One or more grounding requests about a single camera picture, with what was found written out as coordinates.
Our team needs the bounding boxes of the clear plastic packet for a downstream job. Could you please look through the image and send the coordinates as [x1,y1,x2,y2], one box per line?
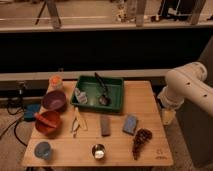
[74,88,88,104]

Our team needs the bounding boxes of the grey rectangular eraser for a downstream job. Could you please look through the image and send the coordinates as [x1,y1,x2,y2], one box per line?
[100,115,111,136]

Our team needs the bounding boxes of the blue plastic cup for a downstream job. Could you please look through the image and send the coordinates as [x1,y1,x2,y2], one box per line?
[34,141,52,160]

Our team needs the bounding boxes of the small metal cup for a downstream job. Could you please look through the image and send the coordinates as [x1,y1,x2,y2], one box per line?
[92,144,105,160]

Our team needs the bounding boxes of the blue sponge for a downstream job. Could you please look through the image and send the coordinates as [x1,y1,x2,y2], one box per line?
[122,115,138,135]

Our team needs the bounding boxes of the blue power strip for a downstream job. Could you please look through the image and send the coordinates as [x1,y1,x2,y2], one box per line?
[24,104,41,122]

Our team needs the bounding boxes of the black cable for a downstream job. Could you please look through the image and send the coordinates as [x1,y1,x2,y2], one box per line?
[0,96,29,148]

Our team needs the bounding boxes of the wooden folding table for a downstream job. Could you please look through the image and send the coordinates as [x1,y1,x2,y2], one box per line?
[22,81,173,167]

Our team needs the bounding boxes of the red bowl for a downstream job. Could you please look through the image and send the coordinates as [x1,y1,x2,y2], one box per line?
[34,111,61,135]

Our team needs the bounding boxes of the green plastic tray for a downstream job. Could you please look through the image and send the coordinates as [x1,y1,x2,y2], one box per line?
[70,75,124,113]

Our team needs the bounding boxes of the black metal ladle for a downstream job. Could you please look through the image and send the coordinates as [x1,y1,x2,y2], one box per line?
[94,72,110,106]

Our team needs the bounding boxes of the purple bowl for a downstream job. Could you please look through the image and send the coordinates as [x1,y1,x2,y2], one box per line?
[41,90,67,111]

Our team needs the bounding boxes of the wooden tongs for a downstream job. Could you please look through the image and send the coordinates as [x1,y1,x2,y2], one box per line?
[71,107,88,137]

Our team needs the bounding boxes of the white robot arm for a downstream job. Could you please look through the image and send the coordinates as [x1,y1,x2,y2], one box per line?
[157,62,213,125]

